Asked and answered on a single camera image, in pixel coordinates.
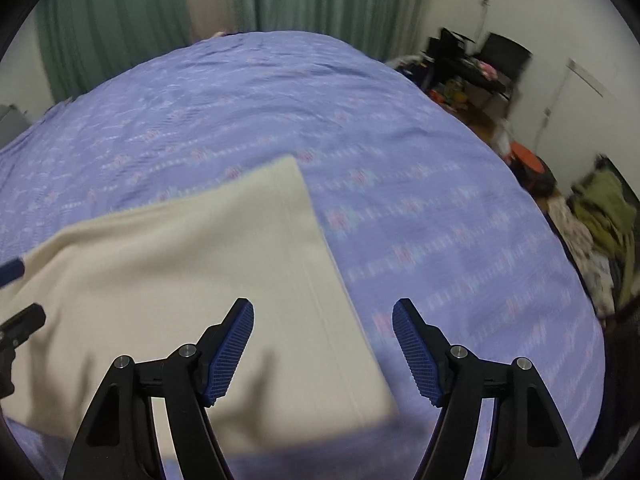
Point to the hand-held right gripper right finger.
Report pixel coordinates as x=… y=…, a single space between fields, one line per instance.
x=415 y=355

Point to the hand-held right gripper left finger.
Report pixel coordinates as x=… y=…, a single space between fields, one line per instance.
x=227 y=355

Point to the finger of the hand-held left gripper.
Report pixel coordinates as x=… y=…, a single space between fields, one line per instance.
x=11 y=271
x=25 y=319

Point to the cream pants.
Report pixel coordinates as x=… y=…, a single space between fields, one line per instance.
x=200 y=260

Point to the grey padded headboard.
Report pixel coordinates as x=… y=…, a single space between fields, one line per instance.
x=11 y=120

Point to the pile of light clothes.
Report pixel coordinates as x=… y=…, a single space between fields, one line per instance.
x=580 y=240

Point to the olive green cloth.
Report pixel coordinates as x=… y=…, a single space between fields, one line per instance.
x=605 y=205

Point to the purple floral bedspread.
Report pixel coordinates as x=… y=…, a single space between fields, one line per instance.
x=350 y=110

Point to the black desk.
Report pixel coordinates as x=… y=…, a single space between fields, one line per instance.
x=465 y=72

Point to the black chair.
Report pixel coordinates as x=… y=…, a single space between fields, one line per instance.
x=505 y=55

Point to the pink cloth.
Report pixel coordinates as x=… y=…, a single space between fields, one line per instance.
x=220 y=34

